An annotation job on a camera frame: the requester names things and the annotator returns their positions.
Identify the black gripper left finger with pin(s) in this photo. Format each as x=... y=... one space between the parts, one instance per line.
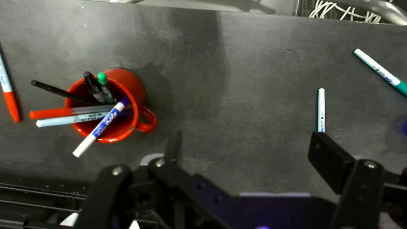
x=169 y=195

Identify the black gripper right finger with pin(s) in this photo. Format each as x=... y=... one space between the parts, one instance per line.
x=334 y=163

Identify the white blue pen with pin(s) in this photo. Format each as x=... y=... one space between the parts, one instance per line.
x=320 y=109

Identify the teal cap white pen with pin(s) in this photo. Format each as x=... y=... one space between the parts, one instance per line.
x=376 y=70

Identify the light blue pen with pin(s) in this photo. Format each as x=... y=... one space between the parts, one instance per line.
x=55 y=122

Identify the orange cap pen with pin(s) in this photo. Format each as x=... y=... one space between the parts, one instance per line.
x=46 y=113

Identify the thin black pen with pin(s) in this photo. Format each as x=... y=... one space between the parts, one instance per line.
x=55 y=89

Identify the blue white marker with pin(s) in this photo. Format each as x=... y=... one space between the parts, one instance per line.
x=99 y=128

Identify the red orange mug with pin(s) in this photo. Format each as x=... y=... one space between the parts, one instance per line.
x=127 y=80

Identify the black marker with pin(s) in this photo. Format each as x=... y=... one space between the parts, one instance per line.
x=93 y=86

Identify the green cap marker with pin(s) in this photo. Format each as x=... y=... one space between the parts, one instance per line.
x=102 y=78

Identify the dish drying rack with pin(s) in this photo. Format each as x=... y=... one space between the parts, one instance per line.
x=338 y=10

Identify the orange red marker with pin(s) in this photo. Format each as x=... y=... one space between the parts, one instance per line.
x=10 y=102

